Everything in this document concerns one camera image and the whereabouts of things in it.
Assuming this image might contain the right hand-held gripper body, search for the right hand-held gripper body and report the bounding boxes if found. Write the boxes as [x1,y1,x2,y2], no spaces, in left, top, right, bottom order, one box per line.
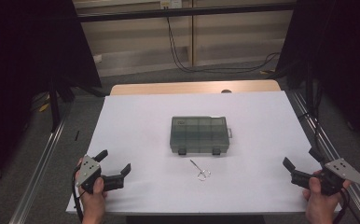
[290,158,360,196]

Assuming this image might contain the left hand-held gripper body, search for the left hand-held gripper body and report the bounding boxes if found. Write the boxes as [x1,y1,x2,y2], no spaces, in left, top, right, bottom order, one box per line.
[75,154,126,194]

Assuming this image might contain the small metal scissors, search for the small metal scissors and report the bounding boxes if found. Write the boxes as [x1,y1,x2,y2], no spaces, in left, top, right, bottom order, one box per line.
[189,159,212,182]

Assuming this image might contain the grey translucent compartment storage box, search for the grey translucent compartment storage box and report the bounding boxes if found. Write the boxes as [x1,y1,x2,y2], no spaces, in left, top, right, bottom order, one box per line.
[169,116,233,157]

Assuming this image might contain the person's left hand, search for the person's left hand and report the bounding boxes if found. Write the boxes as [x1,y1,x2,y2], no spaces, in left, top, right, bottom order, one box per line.
[75,157,108,215]

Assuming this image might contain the person's right hand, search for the person's right hand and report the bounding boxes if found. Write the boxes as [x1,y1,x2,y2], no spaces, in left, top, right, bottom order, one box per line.
[302,176,352,217]

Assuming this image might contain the white table cover sheet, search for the white table cover sheet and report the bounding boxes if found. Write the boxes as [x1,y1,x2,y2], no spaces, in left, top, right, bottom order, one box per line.
[65,91,344,216]

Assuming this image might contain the black metal stand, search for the black metal stand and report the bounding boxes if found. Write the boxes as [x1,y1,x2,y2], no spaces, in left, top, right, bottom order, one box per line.
[48,74,107,133]

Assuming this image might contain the black curtain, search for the black curtain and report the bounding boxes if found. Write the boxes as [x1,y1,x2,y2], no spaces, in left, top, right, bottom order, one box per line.
[275,0,360,153]
[0,0,103,190]

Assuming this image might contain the black horizontal bar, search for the black horizontal bar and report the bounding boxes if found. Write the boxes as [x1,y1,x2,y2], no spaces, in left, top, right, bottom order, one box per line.
[76,3,296,23]

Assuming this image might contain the white power strip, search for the white power strip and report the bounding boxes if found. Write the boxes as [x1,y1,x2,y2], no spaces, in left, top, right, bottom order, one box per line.
[159,0,183,9]

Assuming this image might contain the aluminium floor rail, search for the aluminium floor rail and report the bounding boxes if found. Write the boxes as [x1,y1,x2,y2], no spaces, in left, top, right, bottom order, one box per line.
[288,89,360,224]
[9,119,68,224]

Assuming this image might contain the black cable by rail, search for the black cable by rail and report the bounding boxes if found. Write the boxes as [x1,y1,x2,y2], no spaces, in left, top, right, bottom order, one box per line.
[298,83,325,157]

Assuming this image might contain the right hand-held gripper cable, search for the right hand-held gripper cable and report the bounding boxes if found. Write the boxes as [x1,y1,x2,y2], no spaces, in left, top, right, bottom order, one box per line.
[332,189,351,224]

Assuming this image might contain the black wall cable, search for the black wall cable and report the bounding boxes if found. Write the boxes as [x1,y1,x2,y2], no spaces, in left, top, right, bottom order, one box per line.
[166,17,281,75]

